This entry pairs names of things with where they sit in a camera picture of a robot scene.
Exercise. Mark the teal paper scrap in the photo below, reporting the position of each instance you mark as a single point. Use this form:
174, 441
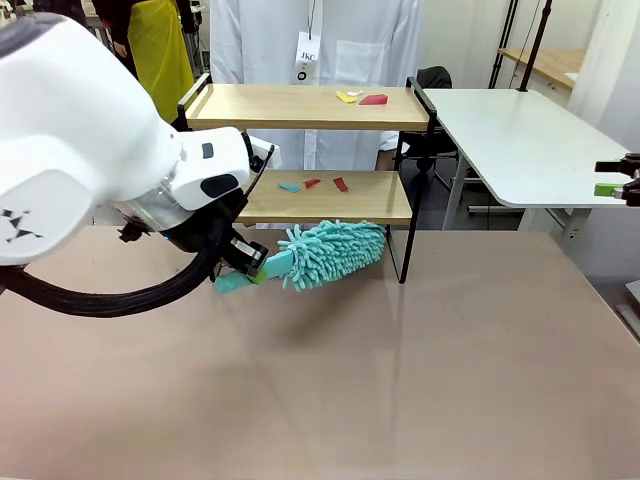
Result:
289, 188

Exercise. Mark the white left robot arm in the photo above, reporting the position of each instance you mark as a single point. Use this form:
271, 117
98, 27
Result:
75, 125

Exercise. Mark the large white side table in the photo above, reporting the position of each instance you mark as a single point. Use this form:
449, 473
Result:
515, 135

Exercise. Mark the wooden background desk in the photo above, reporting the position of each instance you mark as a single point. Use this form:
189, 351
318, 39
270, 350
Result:
550, 62

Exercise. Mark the black office chair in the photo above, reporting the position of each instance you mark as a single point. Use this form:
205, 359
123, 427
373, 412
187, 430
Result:
435, 77

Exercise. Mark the person in yellow apron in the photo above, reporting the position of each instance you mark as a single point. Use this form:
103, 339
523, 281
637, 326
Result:
160, 50

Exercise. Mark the two-tier wood metal shelf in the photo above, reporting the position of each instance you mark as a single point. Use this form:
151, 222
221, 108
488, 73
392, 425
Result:
310, 107

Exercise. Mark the yellow paper scrap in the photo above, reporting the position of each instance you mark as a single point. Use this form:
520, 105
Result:
345, 97

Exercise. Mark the large red paper scrap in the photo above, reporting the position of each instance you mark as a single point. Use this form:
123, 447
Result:
374, 100

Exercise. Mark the person's left hand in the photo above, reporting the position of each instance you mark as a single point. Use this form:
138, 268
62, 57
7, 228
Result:
384, 159

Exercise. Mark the white paper scrap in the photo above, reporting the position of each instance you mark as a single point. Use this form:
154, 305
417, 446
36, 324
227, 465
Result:
356, 93

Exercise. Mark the grey metal floor base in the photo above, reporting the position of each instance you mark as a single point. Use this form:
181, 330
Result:
634, 290

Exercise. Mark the red rectangular paper scrap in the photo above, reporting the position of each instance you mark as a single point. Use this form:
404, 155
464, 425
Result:
341, 184

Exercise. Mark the teal microfiber duster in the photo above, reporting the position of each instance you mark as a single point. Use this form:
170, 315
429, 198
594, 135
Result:
340, 250

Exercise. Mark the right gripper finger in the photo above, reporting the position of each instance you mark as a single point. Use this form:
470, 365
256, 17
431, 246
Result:
607, 190
607, 167

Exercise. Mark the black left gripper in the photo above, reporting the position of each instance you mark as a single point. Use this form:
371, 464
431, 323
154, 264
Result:
187, 239

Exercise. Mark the small red paper scrap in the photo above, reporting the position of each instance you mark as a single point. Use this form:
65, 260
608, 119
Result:
311, 183

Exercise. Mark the black tripod stand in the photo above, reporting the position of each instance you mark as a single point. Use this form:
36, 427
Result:
504, 45

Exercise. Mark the person in white lab coat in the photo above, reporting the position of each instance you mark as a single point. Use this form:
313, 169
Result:
360, 50

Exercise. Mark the white fabric curtain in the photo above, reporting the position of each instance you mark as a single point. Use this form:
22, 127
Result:
610, 60

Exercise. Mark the black stand pole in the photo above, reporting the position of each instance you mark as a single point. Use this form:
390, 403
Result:
535, 45

